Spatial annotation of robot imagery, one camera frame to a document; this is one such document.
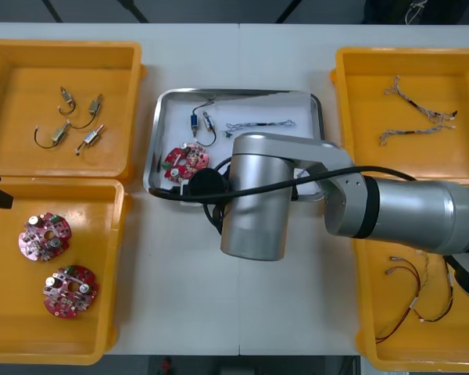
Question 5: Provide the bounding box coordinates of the round red circuit board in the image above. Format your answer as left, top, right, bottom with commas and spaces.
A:
18, 212, 73, 263
42, 265, 100, 320
159, 142, 211, 184

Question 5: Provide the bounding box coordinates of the metal solenoid blue label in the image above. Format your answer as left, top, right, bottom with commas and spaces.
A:
66, 93, 105, 130
189, 99, 218, 138

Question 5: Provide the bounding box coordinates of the yellow-orange plastic bin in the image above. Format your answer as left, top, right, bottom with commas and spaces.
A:
353, 234, 469, 374
0, 37, 147, 184
0, 175, 134, 366
330, 46, 469, 181

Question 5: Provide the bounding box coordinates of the steel tray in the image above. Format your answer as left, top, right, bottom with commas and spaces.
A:
142, 87, 324, 209

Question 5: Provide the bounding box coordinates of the white sheet liner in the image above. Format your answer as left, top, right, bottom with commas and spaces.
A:
156, 95, 320, 196

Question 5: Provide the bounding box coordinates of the grey twisted wire harness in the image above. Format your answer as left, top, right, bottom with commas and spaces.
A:
224, 119, 299, 138

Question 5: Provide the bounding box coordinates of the red-black wire harness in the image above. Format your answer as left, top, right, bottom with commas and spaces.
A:
374, 255, 423, 345

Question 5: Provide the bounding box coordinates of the white wire bundle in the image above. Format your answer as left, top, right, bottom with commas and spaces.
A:
403, 0, 429, 23

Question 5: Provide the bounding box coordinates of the green-yellow wire harness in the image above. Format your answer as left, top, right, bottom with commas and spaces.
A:
417, 258, 460, 324

